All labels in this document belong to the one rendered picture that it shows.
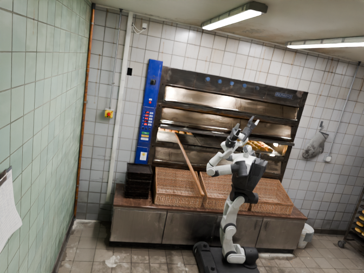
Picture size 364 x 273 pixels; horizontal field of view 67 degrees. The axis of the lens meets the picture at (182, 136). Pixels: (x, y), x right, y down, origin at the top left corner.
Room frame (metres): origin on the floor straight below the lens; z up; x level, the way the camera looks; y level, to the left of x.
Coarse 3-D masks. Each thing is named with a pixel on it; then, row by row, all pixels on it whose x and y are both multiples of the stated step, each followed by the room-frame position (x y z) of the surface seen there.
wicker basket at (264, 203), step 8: (264, 184) 3.58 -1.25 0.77; (272, 184) 3.61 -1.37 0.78; (280, 184) 3.56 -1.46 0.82; (256, 192) 3.53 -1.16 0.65; (272, 192) 3.58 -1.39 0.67; (280, 192) 3.51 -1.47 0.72; (264, 200) 3.44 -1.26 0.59; (272, 200) 3.49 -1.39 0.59; (280, 200) 3.46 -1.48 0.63; (288, 200) 3.30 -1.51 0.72; (256, 208) 3.10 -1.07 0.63; (264, 208) 3.22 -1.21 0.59; (272, 208) 3.14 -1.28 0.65; (280, 208) 3.16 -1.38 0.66; (288, 208) 3.18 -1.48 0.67
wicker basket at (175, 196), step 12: (156, 168) 3.24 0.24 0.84; (168, 168) 3.30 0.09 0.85; (156, 180) 3.02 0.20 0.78; (168, 180) 3.27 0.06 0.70; (180, 180) 3.30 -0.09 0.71; (192, 180) 3.34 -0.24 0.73; (156, 192) 2.82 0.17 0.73; (168, 192) 3.16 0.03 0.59; (180, 192) 3.22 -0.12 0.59; (192, 192) 3.28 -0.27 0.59; (156, 204) 2.82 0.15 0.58; (168, 204) 2.85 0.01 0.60; (180, 204) 2.88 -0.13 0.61; (192, 204) 2.91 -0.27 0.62
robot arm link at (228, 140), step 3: (234, 129) 2.35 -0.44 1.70; (237, 129) 2.37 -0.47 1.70; (231, 132) 2.36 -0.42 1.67; (234, 132) 2.31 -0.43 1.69; (231, 135) 2.33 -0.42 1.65; (234, 135) 2.28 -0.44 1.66; (228, 138) 2.34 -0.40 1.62; (231, 138) 2.31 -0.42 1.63; (234, 138) 2.30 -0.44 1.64; (237, 138) 2.28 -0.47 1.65; (228, 141) 2.33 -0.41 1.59; (231, 141) 2.32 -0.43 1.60; (234, 141) 2.33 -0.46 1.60; (231, 144) 2.33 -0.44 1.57; (234, 144) 2.34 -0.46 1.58
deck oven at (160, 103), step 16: (160, 80) 3.28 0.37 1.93; (160, 96) 3.29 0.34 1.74; (304, 96) 3.69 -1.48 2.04; (160, 112) 3.29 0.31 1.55; (208, 112) 3.42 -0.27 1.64; (224, 112) 3.47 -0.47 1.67; (192, 128) 3.48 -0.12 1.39; (208, 128) 3.43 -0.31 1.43; (272, 144) 4.05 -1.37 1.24; (272, 160) 3.64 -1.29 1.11; (272, 176) 3.66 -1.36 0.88
